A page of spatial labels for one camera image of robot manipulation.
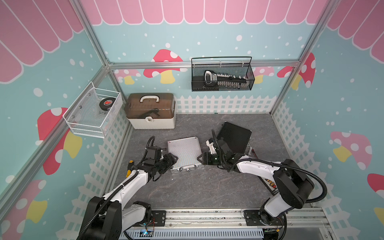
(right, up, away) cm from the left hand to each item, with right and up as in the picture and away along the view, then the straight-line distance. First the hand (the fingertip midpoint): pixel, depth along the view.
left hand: (175, 163), depth 86 cm
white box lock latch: (-19, +27, +13) cm, 35 cm away
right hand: (+14, +3, 0) cm, 15 cm away
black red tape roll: (-36, +34, -7) cm, 50 cm away
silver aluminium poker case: (+7, +7, +5) cm, 11 cm away
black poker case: (+41, +13, +19) cm, 47 cm away
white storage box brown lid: (-18, +32, +11) cm, 38 cm away
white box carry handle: (-20, +42, +16) cm, 49 cm away
